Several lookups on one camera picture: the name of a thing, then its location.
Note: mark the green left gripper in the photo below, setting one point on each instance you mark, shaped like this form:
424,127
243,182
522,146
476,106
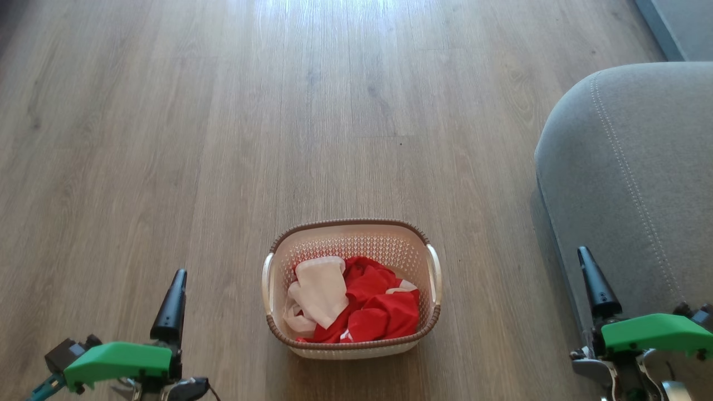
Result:
120,359

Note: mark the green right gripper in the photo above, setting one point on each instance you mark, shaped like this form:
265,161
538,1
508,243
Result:
657,333

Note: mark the pale pink cloth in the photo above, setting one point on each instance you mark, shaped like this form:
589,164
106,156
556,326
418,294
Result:
320,289

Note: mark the red garment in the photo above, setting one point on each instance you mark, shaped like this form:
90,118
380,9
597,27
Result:
384,317

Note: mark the grey fabric sofa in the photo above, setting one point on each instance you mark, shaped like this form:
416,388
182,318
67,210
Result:
629,167

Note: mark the beige plastic laundry basket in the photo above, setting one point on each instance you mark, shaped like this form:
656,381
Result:
356,239

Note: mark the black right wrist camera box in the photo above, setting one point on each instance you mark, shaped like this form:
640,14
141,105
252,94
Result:
703,317

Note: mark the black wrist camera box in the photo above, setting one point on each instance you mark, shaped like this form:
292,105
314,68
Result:
68,353
703,317

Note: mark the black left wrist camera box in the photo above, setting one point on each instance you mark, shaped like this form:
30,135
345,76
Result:
68,353

